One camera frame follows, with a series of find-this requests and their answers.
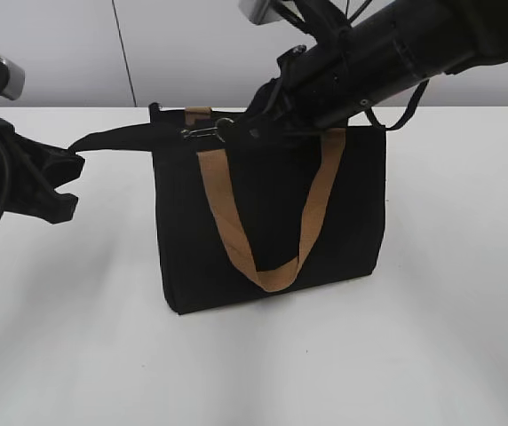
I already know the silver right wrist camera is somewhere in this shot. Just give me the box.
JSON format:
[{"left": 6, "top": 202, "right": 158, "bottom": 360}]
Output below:
[{"left": 238, "top": 0, "right": 281, "bottom": 26}]

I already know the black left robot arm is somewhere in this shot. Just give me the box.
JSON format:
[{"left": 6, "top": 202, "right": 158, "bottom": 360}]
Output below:
[{"left": 0, "top": 118, "right": 84, "bottom": 224}]

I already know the tan front bag handle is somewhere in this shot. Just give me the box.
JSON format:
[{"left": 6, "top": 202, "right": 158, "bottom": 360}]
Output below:
[{"left": 197, "top": 128, "right": 346, "bottom": 293}]

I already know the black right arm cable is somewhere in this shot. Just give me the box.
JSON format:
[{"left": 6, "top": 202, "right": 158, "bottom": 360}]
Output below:
[{"left": 364, "top": 79, "right": 431, "bottom": 131}]

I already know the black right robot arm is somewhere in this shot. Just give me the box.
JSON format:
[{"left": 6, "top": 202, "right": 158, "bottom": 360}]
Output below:
[{"left": 220, "top": 1, "right": 508, "bottom": 146}]

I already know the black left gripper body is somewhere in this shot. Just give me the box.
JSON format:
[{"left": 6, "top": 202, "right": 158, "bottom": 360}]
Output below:
[{"left": 0, "top": 118, "right": 59, "bottom": 222}]

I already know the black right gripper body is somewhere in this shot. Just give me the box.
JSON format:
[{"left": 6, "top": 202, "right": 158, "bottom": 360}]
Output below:
[{"left": 225, "top": 44, "right": 323, "bottom": 142}]

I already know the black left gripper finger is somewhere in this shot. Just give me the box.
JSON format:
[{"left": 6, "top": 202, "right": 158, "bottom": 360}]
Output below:
[
  {"left": 36, "top": 187, "right": 79, "bottom": 225},
  {"left": 20, "top": 137, "right": 85, "bottom": 186}
]

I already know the black canvas tote bag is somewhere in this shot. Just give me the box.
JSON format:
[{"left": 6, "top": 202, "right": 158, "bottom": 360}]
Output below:
[{"left": 72, "top": 105, "right": 386, "bottom": 314}]

